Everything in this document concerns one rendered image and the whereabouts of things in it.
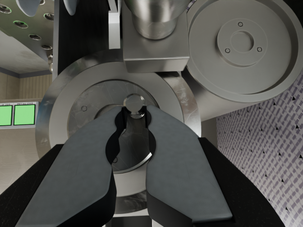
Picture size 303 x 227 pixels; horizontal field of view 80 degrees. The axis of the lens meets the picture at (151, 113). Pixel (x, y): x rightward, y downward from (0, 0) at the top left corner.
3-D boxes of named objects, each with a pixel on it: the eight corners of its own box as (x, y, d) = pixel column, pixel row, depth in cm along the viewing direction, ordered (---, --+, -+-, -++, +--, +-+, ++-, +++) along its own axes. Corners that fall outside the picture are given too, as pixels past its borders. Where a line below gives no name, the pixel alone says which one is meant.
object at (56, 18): (61, -82, 20) (57, 83, 17) (108, 37, 43) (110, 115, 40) (56, -81, 20) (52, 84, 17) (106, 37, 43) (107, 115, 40)
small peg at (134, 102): (141, 90, 12) (148, 110, 12) (142, 99, 14) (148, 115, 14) (120, 96, 12) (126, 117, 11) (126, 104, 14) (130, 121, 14)
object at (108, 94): (48, 109, 14) (130, 61, 15) (60, 113, 16) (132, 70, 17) (96, 194, 13) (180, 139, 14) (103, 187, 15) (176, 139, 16)
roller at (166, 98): (177, 56, 16) (192, 190, 15) (160, 106, 42) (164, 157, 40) (47, 65, 16) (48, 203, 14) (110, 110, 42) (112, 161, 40)
